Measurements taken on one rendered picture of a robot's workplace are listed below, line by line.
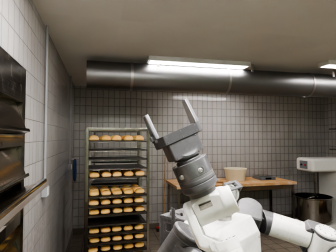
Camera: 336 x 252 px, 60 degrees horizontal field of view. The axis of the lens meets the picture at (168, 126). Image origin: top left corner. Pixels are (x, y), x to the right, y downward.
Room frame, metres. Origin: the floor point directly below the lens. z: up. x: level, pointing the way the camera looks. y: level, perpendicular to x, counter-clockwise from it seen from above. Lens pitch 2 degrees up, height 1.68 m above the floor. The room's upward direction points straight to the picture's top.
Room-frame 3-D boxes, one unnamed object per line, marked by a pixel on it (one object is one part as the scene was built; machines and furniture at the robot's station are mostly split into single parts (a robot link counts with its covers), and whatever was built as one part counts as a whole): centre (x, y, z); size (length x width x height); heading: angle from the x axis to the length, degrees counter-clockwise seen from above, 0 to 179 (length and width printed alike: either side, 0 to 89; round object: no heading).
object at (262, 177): (5.53, -1.81, 0.94); 0.32 x 0.30 x 0.07; 13
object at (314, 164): (5.29, -2.76, 0.66); 1.00 x 0.66 x 1.32; 103
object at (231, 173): (5.43, -1.25, 1.01); 0.43 x 0.43 x 0.21
